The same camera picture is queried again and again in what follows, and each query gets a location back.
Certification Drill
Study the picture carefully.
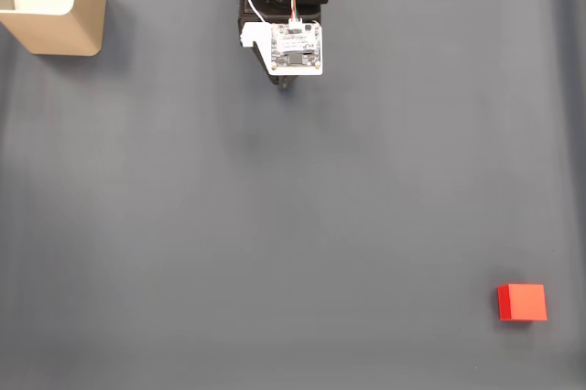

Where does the red cube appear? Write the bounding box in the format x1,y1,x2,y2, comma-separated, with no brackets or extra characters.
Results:
497,283,548,322

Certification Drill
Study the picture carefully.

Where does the beige open box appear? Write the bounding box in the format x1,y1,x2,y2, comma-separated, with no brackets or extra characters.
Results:
0,0,107,57

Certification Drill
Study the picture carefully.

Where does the grey table mat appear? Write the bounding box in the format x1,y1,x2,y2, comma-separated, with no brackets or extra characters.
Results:
0,0,586,390

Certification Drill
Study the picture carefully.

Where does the white camera board with mount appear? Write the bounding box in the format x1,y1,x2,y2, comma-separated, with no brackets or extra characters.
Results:
239,20,324,77

